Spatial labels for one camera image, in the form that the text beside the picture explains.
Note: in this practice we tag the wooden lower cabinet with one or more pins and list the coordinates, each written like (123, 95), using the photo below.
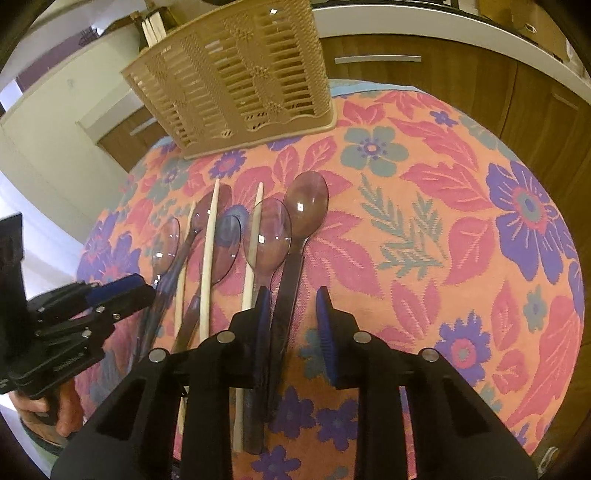
(372, 76)

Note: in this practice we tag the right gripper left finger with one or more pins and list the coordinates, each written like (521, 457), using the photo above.
(232, 358)

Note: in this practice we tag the floral orange tablecloth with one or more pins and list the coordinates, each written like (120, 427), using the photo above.
(437, 235)

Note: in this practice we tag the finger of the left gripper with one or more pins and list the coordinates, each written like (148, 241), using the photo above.
(102, 293)
(122, 306)

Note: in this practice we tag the person's left hand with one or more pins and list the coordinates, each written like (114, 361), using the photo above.
(68, 410)

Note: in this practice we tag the pale chopstick on cloth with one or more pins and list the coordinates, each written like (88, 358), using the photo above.
(178, 315)

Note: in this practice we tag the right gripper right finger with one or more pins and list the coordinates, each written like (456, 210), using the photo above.
(356, 359)

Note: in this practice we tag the tan plastic utensil basket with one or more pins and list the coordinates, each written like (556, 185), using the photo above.
(243, 74)

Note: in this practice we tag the pale wooden chopstick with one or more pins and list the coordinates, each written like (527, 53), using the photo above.
(246, 304)
(205, 285)

